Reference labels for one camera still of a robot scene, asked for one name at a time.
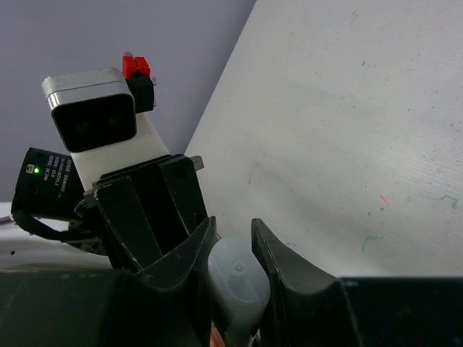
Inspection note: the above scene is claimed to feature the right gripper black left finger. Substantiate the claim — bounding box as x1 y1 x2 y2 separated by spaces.
126 217 217 346

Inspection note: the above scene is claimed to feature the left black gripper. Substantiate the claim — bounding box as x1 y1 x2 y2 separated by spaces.
75 155 208 271

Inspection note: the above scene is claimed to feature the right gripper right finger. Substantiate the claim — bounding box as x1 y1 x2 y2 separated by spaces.
251 218 360 346

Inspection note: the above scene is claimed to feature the pastel orange highlighter body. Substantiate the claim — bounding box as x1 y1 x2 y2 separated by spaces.
208 237 271 346

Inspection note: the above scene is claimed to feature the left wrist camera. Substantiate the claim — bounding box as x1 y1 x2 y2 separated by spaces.
41 67 171 192

